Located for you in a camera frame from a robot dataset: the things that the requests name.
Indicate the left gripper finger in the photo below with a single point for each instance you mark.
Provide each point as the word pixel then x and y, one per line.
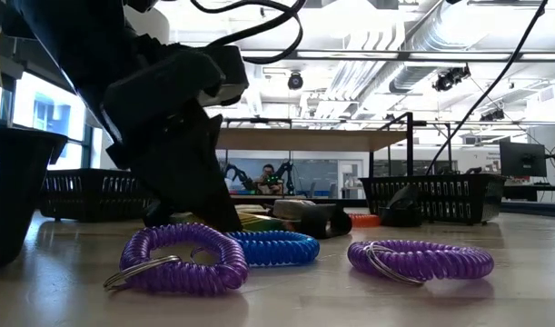
pixel 191 181

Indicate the yellow green crayon box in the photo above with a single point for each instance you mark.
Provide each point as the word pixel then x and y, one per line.
pixel 263 222

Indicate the black plastic slotted basket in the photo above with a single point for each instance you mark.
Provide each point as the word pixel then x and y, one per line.
pixel 18 204
pixel 86 200
pixel 440 177

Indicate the black background robot arm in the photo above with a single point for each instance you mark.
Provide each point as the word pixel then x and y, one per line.
pixel 286 175
pixel 236 175

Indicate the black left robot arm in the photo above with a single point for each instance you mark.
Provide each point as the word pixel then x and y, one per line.
pixel 68 36

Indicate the dark background desk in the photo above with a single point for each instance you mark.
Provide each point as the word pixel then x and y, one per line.
pixel 531 191

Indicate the person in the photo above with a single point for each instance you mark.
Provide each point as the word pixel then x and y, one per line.
pixel 268 175

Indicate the large window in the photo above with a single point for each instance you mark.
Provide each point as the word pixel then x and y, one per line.
pixel 50 109

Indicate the wooden shelf riser black legs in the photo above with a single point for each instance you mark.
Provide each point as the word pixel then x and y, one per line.
pixel 304 140

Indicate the black ceiling spotlight cluster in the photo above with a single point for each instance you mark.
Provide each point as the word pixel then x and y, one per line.
pixel 449 78

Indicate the black computer monitor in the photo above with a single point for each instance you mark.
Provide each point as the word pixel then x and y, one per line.
pixel 522 159

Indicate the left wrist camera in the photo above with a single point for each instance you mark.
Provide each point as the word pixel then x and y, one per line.
pixel 231 68

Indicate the round ceiling camera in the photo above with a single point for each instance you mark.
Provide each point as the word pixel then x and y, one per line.
pixel 295 82

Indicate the grey ceiling air duct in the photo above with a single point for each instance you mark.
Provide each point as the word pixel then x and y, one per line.
pixel 413 75

